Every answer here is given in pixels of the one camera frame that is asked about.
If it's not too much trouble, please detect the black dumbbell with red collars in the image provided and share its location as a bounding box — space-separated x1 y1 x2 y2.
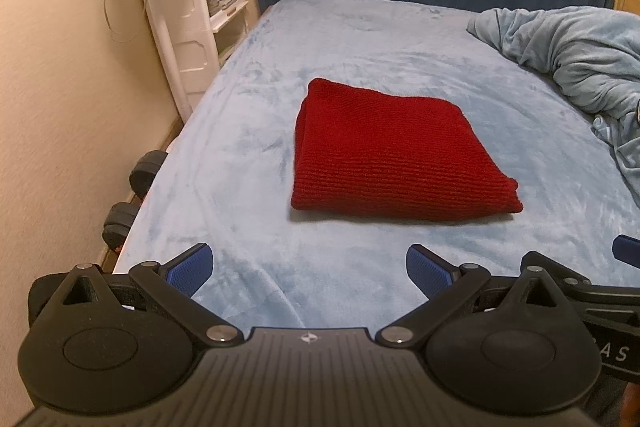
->
101 150 169 254

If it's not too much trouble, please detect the red knit sweater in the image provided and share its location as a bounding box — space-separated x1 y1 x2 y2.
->
291 78 524 214

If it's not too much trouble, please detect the black bag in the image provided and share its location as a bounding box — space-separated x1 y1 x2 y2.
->
27 273 71 325

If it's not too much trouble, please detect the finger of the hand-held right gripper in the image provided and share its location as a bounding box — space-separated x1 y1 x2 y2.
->
520 251 594 294
612 234 640 268

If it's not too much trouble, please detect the light blue fleece bed sheet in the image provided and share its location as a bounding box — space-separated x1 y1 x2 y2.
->
112 0 640 333

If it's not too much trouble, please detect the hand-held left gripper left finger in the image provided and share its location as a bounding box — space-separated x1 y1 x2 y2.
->
47 243 245 349

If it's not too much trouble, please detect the crumpled light blue blanket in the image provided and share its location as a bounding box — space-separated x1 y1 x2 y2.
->
466 6 640 198

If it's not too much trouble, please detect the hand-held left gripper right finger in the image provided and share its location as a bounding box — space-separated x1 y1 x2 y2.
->
375 243 574 349

